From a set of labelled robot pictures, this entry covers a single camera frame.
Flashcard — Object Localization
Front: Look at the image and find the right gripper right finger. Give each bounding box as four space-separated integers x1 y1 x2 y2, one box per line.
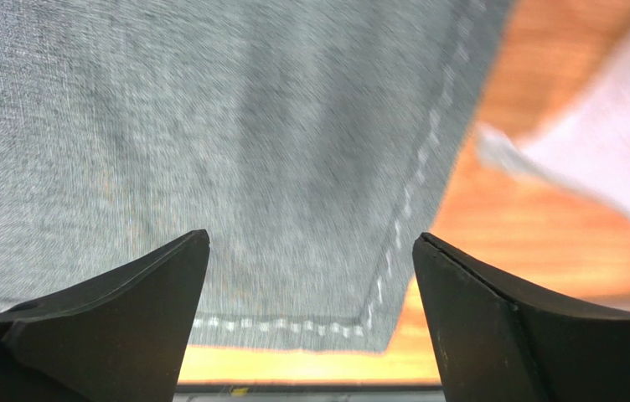
412 233 630 401

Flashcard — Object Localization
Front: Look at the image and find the teal hanging garment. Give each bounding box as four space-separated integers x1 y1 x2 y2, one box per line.
477 33 630 218

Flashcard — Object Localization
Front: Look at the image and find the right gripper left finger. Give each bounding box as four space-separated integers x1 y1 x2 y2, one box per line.
0 230 209 401

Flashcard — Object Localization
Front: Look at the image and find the grey stitched cloth napkin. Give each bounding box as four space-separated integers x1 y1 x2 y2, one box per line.
0 1 512 353

